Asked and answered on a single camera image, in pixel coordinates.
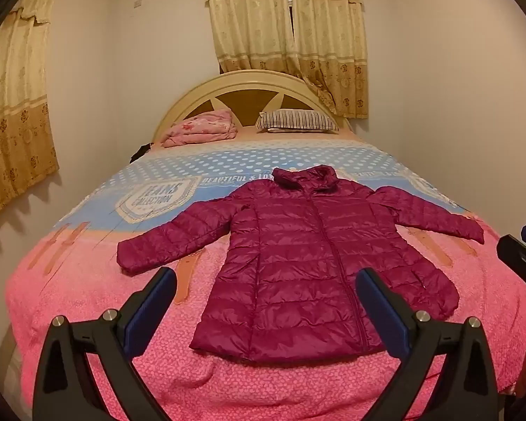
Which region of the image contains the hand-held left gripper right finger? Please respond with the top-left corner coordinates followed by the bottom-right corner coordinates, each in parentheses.
top-left (355, 267), bottom-right (500, 421)

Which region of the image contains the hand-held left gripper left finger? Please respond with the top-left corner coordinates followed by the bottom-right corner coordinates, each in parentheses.
top-left (33, 267), bottom-right (177, 421)

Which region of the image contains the magenta puffer jacket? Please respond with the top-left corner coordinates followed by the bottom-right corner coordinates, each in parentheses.
top-left (116, 164), bottom-right (485, 366)

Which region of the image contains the pink and blue printed blanket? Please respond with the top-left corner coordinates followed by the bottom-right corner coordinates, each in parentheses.
top-left (4, 129), bottom-right (526, 421)

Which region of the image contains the black cloth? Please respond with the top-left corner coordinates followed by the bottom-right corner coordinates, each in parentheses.
top-left (130, 142), bottom-right (155, 164)

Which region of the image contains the folded pink floral quilt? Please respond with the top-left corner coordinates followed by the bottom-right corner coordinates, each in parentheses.
top-left (160, 109), bottom-right (238, 149)

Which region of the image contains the striped pillow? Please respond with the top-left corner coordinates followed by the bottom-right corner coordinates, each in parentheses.
top-left (256, 109), bottom-right (340, 133)

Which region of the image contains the beige floral curtain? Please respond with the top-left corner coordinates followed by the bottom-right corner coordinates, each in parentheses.
top-left (204, 0), bottom-right (299, 73)
top-left (287, 0), bottom-right (370, 119)
top-left (0, 0), bottom-right (64, 231)

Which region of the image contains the cream wooden bed headboard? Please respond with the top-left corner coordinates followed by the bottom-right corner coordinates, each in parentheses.
top-left (153, 70), bottom-right (353, 141)

